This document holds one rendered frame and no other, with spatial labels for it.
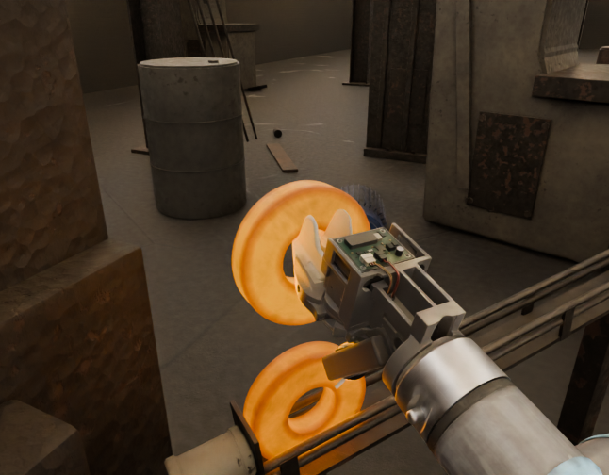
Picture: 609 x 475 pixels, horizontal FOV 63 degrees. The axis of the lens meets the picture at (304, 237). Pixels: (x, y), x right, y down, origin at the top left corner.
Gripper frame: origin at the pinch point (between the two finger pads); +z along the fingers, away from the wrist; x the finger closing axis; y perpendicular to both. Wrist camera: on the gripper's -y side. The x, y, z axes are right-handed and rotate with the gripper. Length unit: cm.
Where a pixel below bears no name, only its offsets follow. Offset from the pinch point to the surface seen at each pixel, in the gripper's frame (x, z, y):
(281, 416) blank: 4.3, -7.7, -19.3
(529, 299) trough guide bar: -43.9, -3.7, -21.1
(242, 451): 9.4, -8.8, -21.5
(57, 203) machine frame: 22.1, 18.6, -3.2
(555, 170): -191, 84, -68
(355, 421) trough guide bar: -4.8, -10.6, -22.0
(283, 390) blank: 4.0, -6.8, -15.8
